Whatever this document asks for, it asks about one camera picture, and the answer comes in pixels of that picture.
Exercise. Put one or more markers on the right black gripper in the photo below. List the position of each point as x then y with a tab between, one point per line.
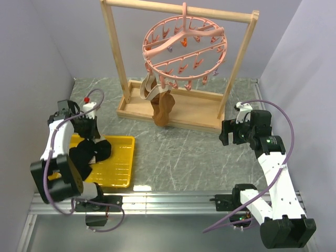
230	126

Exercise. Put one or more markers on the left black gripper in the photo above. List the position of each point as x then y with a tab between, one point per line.
93	132

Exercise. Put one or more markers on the black underwear beige waistband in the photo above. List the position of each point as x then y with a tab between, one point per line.
101	150

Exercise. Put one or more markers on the pink round clip hanger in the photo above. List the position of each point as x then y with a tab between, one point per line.
181	49

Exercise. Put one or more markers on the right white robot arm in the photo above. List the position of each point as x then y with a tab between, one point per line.
283	222

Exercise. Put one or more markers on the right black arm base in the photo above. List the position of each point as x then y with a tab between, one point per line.
238	216

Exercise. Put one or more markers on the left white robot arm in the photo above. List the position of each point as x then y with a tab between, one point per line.
54	174

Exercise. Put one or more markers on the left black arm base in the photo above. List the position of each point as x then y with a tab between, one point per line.
101	214

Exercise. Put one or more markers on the black underwear in tray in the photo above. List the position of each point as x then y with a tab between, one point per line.
81	159

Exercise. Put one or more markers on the brown underwear striped waistband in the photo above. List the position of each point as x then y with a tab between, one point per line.
160	98

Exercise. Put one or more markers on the wooden hanging rack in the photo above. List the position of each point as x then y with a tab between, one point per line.
193	109

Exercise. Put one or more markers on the yellow plastic tray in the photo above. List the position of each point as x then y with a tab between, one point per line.
114	172

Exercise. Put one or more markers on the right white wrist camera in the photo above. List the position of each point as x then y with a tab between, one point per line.
244	110

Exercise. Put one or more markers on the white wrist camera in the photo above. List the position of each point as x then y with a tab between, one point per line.
244	110
88	105

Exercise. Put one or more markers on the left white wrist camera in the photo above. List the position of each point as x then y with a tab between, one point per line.
88	105

